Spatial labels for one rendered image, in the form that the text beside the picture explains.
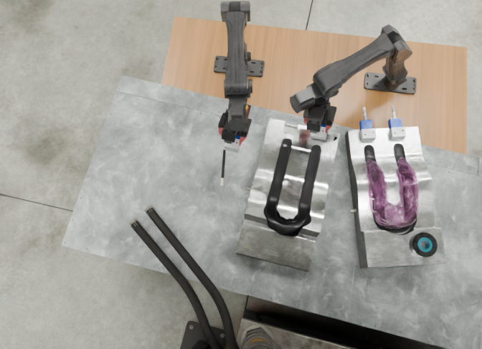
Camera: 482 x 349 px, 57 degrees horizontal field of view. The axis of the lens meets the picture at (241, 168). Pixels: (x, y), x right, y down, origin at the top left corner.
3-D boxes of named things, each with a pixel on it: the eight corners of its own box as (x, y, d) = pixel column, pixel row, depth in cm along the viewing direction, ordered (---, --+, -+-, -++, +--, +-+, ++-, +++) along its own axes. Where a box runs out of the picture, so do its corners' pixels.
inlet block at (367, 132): (355, 110, 170) (358, 104, 165) (368, 110, 170) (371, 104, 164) (359, 142, 166) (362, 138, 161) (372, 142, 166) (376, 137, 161)
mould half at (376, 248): (344, 135, 170) (351, 125, 160) (412, 131, 170) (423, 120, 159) (360, 268, 157) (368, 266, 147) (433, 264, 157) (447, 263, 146)
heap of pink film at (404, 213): (361, 159, 162) (366, 153, 154) (409, 157, 161) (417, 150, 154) (369, 231, 155) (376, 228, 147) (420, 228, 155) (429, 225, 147)
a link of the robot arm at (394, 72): (391, 86, 167) (392, 57, 136) (382, 72, 168) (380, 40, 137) (407, 77, 165) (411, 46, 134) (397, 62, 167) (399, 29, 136)
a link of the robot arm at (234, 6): (247, 68, 169) (246, 13, 138) (229, 68, 169) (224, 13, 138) (247, 54, 171) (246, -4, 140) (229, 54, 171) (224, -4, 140)
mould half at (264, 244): (268, 126, 172) (270, 112, 159) (335, 141, 170) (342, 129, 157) (236, 253, 160) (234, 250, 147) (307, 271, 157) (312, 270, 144)
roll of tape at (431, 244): (434, 236, 149) (438, 235, 145) (432, 260, 147) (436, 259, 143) (410, 231, 149) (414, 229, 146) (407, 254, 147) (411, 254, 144)
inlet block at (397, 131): (384, 109, 170) (387, 103, 164) (397, 108, 170) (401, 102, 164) (388, 141, 166) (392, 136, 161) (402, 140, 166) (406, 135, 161)
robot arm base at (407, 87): (422, 86, 166) (423, 69, 168) (369, 79, 168) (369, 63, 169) (414, 94, 174) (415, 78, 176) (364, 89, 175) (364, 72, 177)
